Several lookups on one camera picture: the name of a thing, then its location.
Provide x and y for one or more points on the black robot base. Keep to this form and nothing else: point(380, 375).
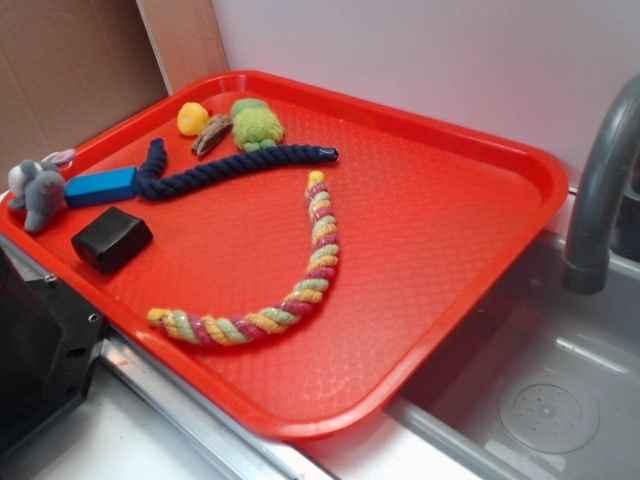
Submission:
point(50, 339)

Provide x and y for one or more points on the green plush animal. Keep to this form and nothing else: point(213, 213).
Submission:
point(255, 125)

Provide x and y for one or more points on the red plastic tray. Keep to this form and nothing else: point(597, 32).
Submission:
point(429, 214)

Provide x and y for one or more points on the brown wood piece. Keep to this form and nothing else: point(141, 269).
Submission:
point(214, 131)

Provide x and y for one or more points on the yellow rubber duck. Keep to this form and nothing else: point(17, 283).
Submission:
point(192, 119)

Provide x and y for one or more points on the blue rectangular block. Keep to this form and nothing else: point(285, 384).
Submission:
point(101, 188)

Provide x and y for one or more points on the black rectangular block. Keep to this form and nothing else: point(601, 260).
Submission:
point(111, 240)

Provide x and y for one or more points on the grey plastic sink basin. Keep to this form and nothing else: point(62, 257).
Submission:
point(535, 383)

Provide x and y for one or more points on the grey sink faucet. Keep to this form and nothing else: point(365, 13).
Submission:
point(605, 215)

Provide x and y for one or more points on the grey plush elephant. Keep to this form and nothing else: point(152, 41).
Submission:
point(39, 189)

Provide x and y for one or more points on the brown cardboard panel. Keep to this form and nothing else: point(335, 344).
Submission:
point(70, 70)

